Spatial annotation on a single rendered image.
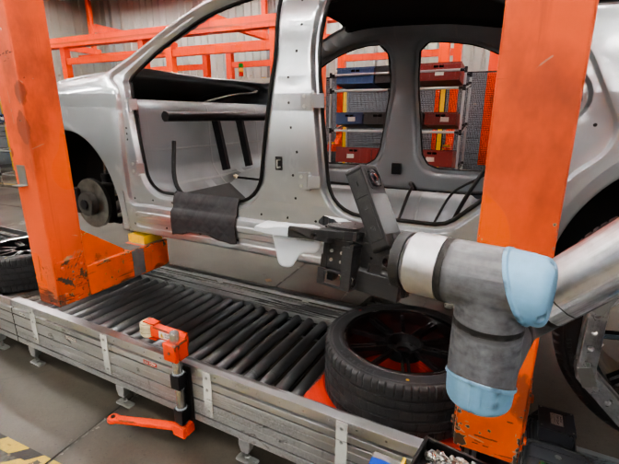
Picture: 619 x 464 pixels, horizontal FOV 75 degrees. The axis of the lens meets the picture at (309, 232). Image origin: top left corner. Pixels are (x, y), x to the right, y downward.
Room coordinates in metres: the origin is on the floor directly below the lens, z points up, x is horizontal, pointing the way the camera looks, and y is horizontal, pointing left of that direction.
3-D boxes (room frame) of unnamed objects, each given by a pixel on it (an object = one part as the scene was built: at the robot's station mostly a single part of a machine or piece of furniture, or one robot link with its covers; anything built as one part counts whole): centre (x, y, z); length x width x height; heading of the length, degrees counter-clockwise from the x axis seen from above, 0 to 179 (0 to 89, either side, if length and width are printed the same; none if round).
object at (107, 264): (2.13, 1.05, 0.69); 0.52 x 0.17 x 0.35; 152
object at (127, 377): (1.90, 0.41, 0.14); 2.47 x 0.85 x 0.27; 62
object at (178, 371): (1.46, 0.55, 0.30); 0.09 x 0.05 x 0.50; 62
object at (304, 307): (2.26, 0.22, 0.28); 2.47 x 0.06 x 0.22; 62
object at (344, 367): (1.49, -0.40, 0.39); 0.66 x 0.66 x 0.24
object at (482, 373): (0.42, -0.21, 1.12); 0.11 x 0.08 x 0.11; 142
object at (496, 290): (0.41, -0.20, 1.21); 0.11 x 0.08 x 0.09; 52
